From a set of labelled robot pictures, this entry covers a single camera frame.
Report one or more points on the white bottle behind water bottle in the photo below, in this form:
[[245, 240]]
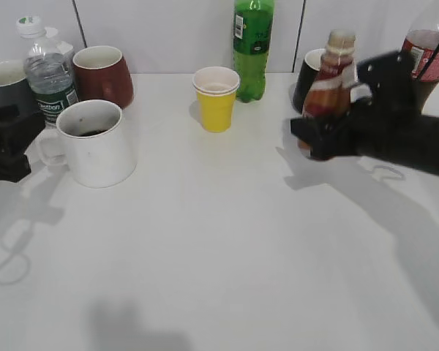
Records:
[[66, 49]]

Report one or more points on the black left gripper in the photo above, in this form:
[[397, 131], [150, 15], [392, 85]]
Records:
[[17, 132]]

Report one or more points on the black ceramic mug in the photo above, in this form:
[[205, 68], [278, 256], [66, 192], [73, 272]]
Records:
[[309, 69]]

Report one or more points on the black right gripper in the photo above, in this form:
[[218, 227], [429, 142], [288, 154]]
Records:
[[374, 126]]

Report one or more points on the brown coffee drink bottle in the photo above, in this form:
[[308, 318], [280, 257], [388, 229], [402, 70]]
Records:
[[327, 97]]

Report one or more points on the dark red ceramic mug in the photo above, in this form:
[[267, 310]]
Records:
[[101, 72]]

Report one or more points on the yellow paper cup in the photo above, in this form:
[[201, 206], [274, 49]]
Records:
[[216, 89]]

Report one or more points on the green soda bottle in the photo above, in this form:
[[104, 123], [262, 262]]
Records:
[[252, 25]]

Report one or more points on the dark grey ceramic mug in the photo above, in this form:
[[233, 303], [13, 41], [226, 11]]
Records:
[[15, 89]]

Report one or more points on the cola bottle red label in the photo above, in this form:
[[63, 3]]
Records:
[[422, 42]]

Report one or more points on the clear water bottle green label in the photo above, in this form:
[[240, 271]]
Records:
[[49, 73]]

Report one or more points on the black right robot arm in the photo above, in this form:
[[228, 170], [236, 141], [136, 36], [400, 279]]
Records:
[[421, 149]]

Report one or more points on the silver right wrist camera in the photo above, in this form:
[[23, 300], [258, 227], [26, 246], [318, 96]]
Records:
[[361, 91]]

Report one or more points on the white ceramic mug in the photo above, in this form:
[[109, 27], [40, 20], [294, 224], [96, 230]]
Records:
[[90, 138]]

